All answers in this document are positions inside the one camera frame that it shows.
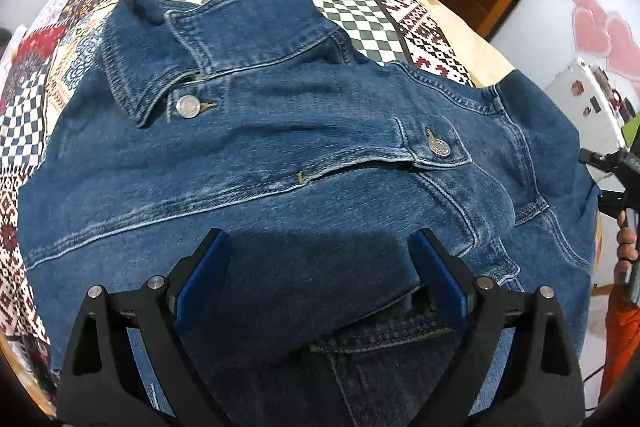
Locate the white box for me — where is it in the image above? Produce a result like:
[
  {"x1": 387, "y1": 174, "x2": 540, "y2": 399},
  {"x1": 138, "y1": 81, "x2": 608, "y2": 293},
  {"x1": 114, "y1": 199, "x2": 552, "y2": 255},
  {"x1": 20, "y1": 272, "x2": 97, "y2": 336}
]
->
[{"x1": 544, "y1": 57, "x2": 638, "y2": 180}]

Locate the blue denim jacket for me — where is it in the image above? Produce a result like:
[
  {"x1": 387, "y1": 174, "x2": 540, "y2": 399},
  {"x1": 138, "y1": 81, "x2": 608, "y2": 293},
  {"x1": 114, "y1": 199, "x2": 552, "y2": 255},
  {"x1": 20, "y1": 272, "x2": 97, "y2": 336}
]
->
[{"x1": 20, "y1": 0, "x2": 601, "y2": 427}]

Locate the tan bed sheet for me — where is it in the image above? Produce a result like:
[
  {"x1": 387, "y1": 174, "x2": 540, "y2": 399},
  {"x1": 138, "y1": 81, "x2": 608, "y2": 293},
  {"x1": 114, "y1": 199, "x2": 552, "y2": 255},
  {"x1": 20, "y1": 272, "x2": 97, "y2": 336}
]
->
[{"x1": 385, "y1": 0, "x2": 518, "y2": 88}]

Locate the person's right hand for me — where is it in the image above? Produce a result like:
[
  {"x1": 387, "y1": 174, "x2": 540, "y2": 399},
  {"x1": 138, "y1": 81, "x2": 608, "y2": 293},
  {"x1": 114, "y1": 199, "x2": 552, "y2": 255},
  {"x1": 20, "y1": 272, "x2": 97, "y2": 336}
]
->
[{"x1": 615, "y1": 210, "x2": 640, "y2": 284}]

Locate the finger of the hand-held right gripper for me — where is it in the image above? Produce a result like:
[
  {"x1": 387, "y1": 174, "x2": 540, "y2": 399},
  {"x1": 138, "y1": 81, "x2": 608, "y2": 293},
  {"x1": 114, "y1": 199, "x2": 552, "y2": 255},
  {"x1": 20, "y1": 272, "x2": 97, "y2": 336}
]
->
[{"x1": 579, "y1": 148, "x2": 640, "y2": 182}]

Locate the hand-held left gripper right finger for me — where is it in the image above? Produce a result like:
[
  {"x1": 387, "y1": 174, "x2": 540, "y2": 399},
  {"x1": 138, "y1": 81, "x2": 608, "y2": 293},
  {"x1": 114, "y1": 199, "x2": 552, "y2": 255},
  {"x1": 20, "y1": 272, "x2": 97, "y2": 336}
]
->
[{"x1": 407, "y1": 228, "x2": 587, "y2": 427}]

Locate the pink heart wall decoration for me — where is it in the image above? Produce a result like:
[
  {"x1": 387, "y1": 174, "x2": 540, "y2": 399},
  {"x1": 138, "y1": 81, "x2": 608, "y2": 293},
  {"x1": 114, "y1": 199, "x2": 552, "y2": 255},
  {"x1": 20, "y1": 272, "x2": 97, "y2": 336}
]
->
[{"x1": 544, "y1": 0, "x2": 640, "y2": 70}]

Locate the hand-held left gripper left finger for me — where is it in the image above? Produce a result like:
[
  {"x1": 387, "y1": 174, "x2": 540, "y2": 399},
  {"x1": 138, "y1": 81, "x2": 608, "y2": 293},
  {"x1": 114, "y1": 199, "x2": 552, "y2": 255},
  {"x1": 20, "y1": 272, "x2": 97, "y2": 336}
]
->
[{"x1": 56, "y1": 228, "x2": 236, "y2": 427}]

